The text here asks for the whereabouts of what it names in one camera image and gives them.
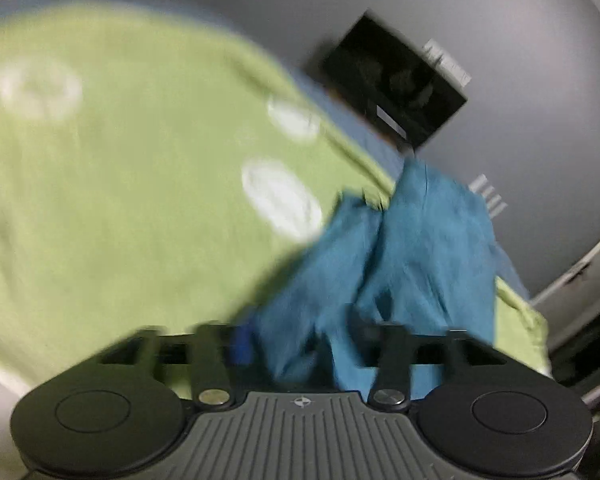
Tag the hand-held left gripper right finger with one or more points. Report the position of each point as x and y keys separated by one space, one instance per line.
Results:
x=393 y=355

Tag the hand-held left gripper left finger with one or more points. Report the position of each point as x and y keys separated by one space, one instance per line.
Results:
x=241 y=346

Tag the teal hooded jacket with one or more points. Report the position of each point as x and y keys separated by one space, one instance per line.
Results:
x=420 y=260

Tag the green blanket with white circles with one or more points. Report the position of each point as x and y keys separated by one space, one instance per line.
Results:
x=130 y=185

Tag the white door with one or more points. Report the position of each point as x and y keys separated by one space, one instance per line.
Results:
x=580 y=270

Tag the black television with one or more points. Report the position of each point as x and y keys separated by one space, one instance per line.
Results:
x=392 y=80

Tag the white power strip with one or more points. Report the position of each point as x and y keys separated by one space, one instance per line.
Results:
x=447 y=60

